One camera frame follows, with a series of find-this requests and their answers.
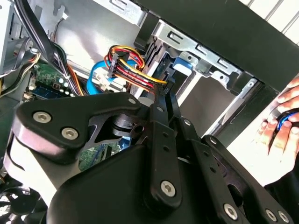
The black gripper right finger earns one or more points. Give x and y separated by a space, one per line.
210 163

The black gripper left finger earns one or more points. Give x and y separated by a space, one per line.
70 109

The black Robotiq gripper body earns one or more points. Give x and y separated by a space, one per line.
105 191

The round black blue-ringed tool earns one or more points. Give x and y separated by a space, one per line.
286 116

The person's bare hand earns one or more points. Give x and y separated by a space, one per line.
280 144

